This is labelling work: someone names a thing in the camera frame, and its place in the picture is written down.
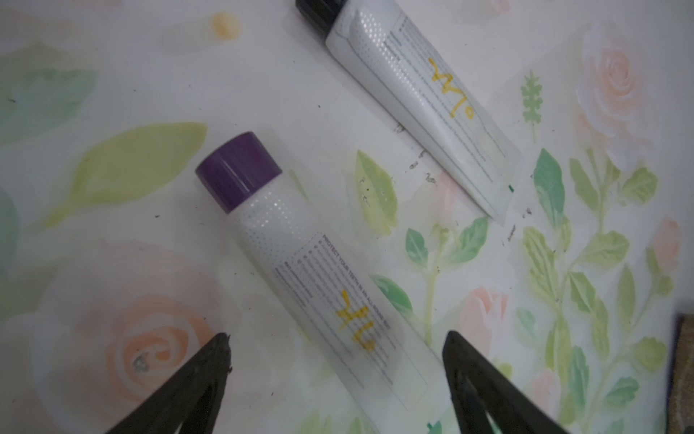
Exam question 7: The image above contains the white tube purple cap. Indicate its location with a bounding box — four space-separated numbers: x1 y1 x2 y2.
196 132 449 433

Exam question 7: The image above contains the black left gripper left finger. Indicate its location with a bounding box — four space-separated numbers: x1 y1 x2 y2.
110 333 232 434

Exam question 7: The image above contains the brown striped towel cloth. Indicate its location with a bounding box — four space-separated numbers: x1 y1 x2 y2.
666 315 694 434

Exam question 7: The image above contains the white tube dark cap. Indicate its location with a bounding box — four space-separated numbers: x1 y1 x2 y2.
296 0 522 224

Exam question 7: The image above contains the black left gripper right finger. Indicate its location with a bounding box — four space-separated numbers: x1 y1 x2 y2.
442 330 565 434

